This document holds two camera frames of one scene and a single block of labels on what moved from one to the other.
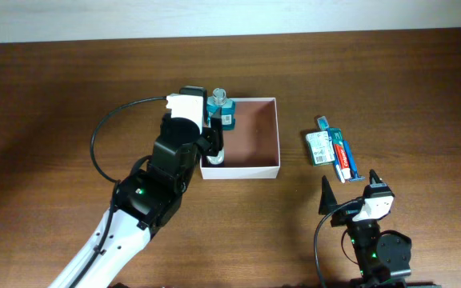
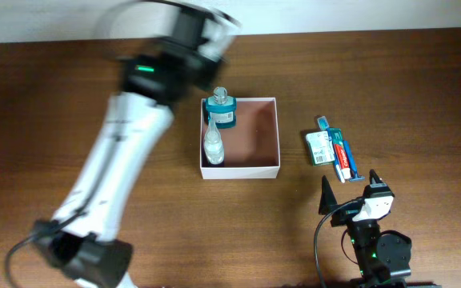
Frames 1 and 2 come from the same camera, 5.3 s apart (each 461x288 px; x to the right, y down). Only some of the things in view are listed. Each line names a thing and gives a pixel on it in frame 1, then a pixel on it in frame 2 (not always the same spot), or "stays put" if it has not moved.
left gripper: (213, 134) → (215, 62)
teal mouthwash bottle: (228, 109) stays put
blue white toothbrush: (322, 124) stays put
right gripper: (328, 198) stays put
